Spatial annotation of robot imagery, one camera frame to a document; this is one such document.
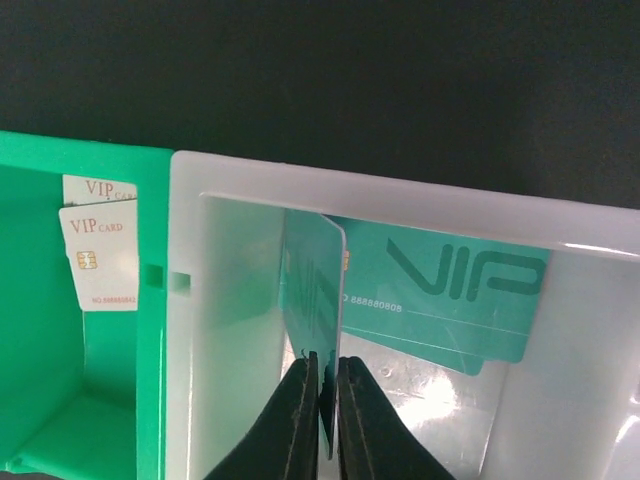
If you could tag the teal cards in clear bin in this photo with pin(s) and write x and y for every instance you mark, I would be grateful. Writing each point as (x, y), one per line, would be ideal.
(452, 300)

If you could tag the teal VIP card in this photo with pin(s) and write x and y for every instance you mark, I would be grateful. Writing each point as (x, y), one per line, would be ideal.
(312, 275)

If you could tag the green bin middle compartment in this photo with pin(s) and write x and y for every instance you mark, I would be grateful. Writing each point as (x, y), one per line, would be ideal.
(82, 393)

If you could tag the clear white plastic bin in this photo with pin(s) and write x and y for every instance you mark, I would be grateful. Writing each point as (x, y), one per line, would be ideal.
(568, 410)

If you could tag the white VIP card in bin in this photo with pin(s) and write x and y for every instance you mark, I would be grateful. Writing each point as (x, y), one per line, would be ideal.
(101, 242)

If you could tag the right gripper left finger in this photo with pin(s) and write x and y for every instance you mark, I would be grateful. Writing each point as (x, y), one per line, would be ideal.
(283, 442)

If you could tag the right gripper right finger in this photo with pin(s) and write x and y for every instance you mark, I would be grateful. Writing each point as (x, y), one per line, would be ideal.
(373, 442)

